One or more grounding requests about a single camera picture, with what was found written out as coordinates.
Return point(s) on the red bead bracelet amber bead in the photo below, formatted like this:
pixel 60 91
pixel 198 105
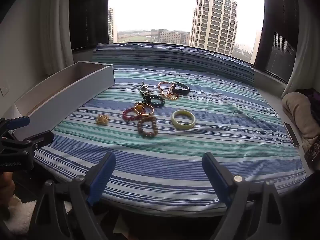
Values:
pixel 130 115

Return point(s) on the black smart band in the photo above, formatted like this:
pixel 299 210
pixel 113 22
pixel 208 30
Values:
pixel 180 88

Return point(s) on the beige folded blanket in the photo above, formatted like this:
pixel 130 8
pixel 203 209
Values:
pixel 298 108

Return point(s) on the blue green striped bedsheet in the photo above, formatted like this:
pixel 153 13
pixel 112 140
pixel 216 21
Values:
pixel 163 175

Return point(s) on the green cord silver charm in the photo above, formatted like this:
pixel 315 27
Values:
pixel 144 89

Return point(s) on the white fluffy rug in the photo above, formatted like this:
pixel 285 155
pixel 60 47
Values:
pixel 20 215

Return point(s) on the gold chain bangle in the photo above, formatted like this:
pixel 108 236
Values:
pixel 144 109

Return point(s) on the left white curtain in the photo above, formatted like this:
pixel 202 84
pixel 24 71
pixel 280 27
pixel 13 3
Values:
pixel 55 41

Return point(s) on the white cardboard box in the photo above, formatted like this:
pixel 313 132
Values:
pixel 55 98

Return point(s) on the person's left hand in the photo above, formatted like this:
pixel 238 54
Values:
pixel 7 188

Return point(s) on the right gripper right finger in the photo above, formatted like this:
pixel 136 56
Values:
pixel 254 210

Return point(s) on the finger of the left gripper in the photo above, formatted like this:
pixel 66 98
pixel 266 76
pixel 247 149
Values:
pixel 12 124
pixel 37 139

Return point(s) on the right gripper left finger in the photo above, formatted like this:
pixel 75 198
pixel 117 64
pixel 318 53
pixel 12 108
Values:
pixel 64 211

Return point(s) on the right white curtain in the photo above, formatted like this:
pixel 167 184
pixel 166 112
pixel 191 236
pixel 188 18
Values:
pixel 305 72

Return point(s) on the white curtain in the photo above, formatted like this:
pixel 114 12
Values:
pixel 305 72
pixel 55 41

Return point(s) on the black phone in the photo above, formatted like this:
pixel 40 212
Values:
pixel 291 135

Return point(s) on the pale green jade bangle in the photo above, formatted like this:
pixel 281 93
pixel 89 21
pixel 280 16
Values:
pixel 183 119

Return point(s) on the white wall socket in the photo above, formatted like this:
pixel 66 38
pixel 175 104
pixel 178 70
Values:
pixel 4 89

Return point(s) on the gold ring cluster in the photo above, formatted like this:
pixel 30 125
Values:
pixel 102 119

